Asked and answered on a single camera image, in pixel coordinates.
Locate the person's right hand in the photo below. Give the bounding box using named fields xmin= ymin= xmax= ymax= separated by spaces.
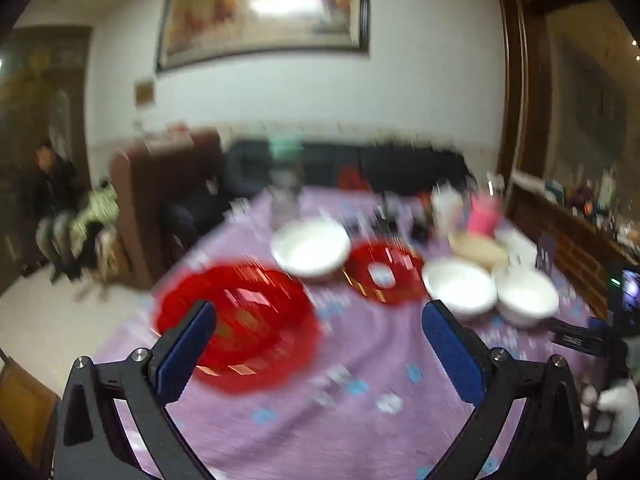
xmin=586 ymin=376 xmax=640 ymax=457

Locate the dark wooden door frame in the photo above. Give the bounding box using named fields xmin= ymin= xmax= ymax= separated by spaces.
xmin=492 ymin=0 xmax=553 ymax=183

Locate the white bowl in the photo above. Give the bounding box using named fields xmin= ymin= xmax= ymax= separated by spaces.
xmin=421 ymin=258 xmax=499 ymax=322
xmin=271 ymin=219 xmax=352 ymax=279
xmin=491 ymin=265 xmax=560 ymax=329

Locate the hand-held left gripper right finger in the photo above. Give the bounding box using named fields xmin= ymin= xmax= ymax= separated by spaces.
xmin=421 ymin=299 xmax=590 ymax=480

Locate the bottle with pink knitted sleeve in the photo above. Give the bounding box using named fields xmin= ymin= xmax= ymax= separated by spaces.
xmin=467 ymin=192 xmax=504 ymax=237

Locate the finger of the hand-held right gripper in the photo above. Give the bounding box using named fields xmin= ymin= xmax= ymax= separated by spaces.
xmin=542 ymin=314 xmax=615 ymax=357

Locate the white cup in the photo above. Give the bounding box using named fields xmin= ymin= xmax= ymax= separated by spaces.
xmin=431 ymin=187 xmax=464 ymax=242

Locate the beige bowl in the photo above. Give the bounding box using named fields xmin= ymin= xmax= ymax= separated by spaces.
xmin=449 ymin=232 xmax=510 ymax=268

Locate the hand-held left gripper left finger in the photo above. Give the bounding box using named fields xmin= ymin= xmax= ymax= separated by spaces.
xmin=52 ymin=300 xmax=218 ymax=480

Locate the small red plate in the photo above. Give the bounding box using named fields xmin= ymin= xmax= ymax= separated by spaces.
xmin=344 ymin=241 xmax=427 ymax=307

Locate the purple floral tablecloth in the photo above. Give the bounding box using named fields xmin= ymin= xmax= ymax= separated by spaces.
xmin=94 ymin=185 xmax=623 ymax=480

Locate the green patterned blanket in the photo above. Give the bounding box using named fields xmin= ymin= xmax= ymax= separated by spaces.
xmin=70 ymin=180 xmax=120 ymax=246

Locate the wooden sideboard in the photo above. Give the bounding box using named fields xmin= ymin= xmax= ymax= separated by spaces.
xmin=509 ymin=170 xmax=640 ymax=313

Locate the brown armchair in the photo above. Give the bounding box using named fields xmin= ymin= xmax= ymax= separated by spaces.
xmin=109 ymin=130 xmax=226 ymax=288

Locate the red plastic bag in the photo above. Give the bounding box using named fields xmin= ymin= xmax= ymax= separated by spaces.
xmin=337 ymin=167 xmax=373 ymax=193

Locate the wooden chair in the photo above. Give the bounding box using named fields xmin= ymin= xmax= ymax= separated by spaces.
xmin=0 ymin=347 xmax=61 ymax=480

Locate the large framed painting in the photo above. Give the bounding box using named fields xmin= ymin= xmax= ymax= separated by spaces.
xmin=155 ymin=0 xmax=372 ymax=73

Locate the small wall picture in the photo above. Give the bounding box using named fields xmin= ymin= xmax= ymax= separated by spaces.
xmin=134 ymin=76 xmax=157 ymax=110

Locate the black leather sofa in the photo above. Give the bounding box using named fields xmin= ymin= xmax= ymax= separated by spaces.
xmin=165 ymin=137 xmax=476 ymax=241

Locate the wooden glass door cabinet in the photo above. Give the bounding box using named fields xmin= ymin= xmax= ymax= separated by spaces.
xmin=0 ymin=25 xmax=93 ymax=291

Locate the clear bottle with green lid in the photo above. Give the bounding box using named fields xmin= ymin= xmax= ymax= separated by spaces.
xmin=269 ymin=136 xmax=305 ymax=227

